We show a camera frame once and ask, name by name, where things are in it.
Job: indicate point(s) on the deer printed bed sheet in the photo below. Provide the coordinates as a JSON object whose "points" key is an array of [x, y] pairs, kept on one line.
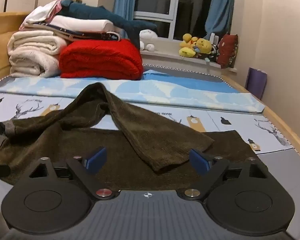
{"points": [[230, 122]]}

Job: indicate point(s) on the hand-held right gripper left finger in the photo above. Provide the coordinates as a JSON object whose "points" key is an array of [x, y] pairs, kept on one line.
{"points": [[97, 160]]}

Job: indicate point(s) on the dark olive pants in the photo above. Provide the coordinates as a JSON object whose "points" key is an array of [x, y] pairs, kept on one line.
{"points": [[145, 125]]}

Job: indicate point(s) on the cream folded blanket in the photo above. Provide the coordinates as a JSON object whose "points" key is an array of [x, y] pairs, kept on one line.
{"points": [[32, 52]]}

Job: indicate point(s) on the white folded quilt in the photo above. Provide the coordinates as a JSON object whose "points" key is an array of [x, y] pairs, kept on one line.
{"points": [[82, 23]]}

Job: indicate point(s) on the striped plush toy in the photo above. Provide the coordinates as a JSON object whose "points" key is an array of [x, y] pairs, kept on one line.
{"points": [[215, 52]]}

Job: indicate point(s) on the pink and white folded cloth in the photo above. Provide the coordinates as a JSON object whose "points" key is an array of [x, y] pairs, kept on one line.
{"points": [[42, 11]]}

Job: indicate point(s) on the purple folder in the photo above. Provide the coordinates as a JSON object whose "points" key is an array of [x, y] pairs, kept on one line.
{"points": [[257, 82]]}

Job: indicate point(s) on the dark red cushion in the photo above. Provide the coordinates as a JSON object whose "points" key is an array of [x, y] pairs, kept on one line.
{"points": [[227, 51]]}

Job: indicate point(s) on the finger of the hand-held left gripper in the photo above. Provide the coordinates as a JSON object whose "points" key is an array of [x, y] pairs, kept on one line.
{"points": [[0, 171]]}

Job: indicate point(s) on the white windowsill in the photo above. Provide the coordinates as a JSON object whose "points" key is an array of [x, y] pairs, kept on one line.
{"points": [[165, 55]]}

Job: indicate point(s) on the red folded blanket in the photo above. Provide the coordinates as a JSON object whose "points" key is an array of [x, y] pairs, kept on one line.
{"points": [[100, 60]]}

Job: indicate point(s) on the light blue patterned blanket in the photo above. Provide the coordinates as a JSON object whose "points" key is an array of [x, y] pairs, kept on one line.
{"points": [[165, 90]]}

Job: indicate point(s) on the wooden bed frame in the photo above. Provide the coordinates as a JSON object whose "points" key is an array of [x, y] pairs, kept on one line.
{"points": [[0, 22]]}

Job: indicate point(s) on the yellow plush toy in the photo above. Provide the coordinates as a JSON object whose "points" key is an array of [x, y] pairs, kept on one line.
{"points": [[187, 52], [204, 45], [189, 38]]}

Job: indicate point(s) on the dark blue printed folded blanket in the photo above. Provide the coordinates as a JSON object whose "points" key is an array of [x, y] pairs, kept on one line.
{"points": [[95, 35]]}

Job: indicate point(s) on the blue shark plush toy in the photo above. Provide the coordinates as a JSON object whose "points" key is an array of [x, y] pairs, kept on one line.
{"points": [[95, 11]]}

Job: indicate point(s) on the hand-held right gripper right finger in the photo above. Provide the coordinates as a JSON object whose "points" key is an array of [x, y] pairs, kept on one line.
{"points": [[199, 162]]}

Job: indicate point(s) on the white plush toy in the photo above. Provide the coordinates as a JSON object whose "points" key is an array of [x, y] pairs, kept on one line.
{"points": [[148, 36]]}

